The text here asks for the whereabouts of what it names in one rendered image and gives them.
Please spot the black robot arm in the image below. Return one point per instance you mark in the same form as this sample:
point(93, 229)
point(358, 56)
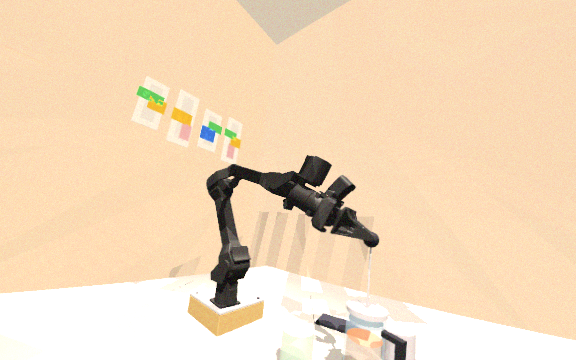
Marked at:
point(234, 258)

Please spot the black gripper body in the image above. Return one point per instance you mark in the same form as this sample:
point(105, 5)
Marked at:
point(324, 211)

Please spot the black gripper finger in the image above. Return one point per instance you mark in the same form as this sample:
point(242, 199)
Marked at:
point(346, 226)
point(353, 216)

